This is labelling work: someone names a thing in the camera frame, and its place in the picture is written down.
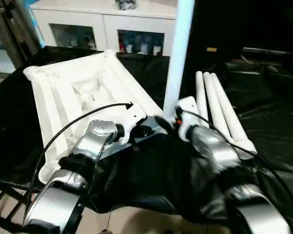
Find white plastic table leg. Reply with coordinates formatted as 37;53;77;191
163;0;196;121
195;70;209;122
209;72;257;160
203;72;235;144

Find white plastic table top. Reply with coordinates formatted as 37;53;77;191
23;49;171;183

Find black mat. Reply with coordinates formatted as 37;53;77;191
0;45;293;234

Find dark cabinet with gold label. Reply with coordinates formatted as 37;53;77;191
178;0;245;64

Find white glass door cabinet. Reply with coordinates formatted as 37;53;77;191
30;0;178;57

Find blue white patterned jar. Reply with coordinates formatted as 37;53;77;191
115;0;137;11

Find metal framed glass door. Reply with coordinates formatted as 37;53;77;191
0;0;46;74

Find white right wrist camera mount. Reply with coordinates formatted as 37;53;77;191
174;96;201;142

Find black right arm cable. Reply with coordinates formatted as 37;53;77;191
175;107;293;234

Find black metal table frame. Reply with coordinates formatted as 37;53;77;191
0;180;34;227

